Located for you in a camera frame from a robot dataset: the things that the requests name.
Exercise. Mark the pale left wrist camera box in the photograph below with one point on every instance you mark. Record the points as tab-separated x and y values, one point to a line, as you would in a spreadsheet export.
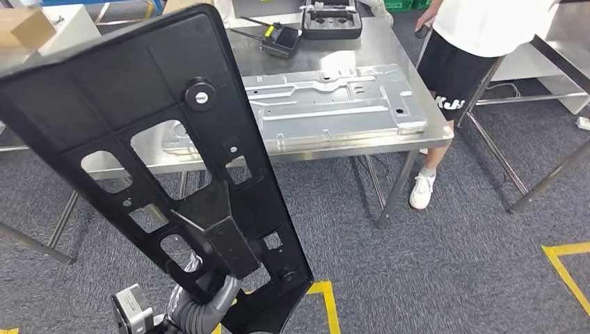
131	309

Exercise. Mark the white equipment box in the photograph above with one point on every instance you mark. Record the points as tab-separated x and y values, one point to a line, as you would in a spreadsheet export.
258	9

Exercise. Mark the white cabinet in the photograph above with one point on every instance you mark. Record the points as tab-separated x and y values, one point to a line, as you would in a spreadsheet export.
69	27
521	64

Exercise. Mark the small black object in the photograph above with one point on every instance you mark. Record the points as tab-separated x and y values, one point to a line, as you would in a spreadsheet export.
422	32

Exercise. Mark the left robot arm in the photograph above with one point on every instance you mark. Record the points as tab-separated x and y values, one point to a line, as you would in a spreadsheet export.
184	325

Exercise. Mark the stamped sheet metal panel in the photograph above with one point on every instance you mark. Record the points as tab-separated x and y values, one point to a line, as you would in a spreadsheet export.
322	106

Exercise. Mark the person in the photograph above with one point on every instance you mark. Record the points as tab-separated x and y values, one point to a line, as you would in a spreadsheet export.
484	23

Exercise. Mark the black plastic panel part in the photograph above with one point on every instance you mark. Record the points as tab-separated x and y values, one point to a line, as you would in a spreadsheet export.
92	78

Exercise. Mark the green plastic crate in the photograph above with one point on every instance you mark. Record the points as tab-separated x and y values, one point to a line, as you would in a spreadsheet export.
401	4

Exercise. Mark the black foam case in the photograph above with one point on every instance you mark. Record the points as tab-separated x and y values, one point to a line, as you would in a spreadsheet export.
332	32

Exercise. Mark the yellow floor tape square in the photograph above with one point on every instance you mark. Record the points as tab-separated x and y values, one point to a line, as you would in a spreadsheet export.
7	331
329	313

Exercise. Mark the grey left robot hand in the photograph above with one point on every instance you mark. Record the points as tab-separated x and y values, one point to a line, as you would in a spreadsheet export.
228	299

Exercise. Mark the black device yellow label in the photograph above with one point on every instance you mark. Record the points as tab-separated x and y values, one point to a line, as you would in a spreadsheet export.
283	41

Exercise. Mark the stainless steel workbench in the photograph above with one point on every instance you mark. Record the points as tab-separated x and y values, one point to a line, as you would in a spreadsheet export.
322	53

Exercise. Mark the white work glove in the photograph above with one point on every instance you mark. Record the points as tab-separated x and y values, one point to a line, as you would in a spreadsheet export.
380	11

